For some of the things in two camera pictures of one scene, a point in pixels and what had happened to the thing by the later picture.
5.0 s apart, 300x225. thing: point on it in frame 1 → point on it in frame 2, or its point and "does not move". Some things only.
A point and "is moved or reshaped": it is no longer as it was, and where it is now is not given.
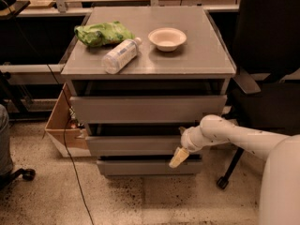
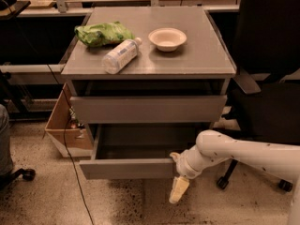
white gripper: x=188 y=140 → x=184 y=165
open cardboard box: x=66 y=129 does not move
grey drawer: x=132 y=145 is moved or reshaped
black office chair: x=267 y=52 does not move
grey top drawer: x=147 y=109 does not move
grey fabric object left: x=7 y=158 does not move
